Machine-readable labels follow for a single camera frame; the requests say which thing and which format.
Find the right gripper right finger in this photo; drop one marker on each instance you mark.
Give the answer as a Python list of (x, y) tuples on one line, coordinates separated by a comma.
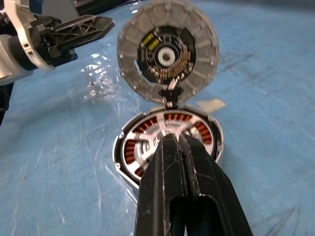
[(211, 186)]

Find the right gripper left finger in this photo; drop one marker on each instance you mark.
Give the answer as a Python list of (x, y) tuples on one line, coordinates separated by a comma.
[(157, 186)]

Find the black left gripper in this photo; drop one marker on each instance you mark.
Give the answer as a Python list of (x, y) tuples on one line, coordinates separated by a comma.
[(41, 41)]

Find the motor housing with copper windings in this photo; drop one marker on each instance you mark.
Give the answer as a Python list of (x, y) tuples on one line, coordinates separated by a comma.
[(130, 153)]

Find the grey hinged motor lid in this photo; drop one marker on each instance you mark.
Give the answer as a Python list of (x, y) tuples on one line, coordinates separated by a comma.
[(128, 49)]

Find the blue plastic table cover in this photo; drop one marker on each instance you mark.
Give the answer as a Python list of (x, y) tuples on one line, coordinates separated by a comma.
[(270, 147)]

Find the pale tape piece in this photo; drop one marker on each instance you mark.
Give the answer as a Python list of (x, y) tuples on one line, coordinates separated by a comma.
[(214, 104)]

